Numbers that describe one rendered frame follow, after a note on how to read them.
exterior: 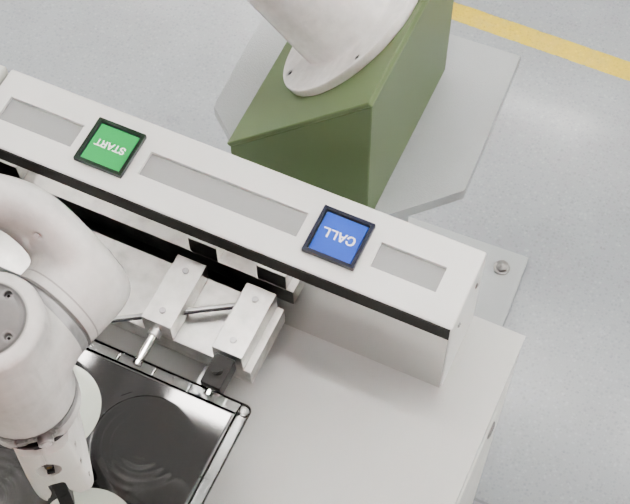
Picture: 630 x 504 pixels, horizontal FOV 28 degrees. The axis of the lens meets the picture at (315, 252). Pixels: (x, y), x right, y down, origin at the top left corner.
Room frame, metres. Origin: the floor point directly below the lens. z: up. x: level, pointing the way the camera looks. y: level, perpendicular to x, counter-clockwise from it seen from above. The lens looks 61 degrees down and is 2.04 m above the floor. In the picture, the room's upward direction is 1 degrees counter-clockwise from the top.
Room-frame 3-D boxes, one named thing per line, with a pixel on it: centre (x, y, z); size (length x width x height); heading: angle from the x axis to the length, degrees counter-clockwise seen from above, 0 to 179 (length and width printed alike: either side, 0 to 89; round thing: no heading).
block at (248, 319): (0.56, 0.07, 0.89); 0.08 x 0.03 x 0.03; 154
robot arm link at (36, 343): (0.40, 0.23, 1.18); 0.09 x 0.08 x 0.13; 141
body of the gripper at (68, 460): (0.40, 0.24, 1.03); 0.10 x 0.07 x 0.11; 15
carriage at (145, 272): (0.63, 0.21, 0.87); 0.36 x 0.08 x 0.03; 64
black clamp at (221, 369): (0.50, 0.10, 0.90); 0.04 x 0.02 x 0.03; 154
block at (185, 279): (0.59, 0.14, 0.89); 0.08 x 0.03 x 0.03; 154
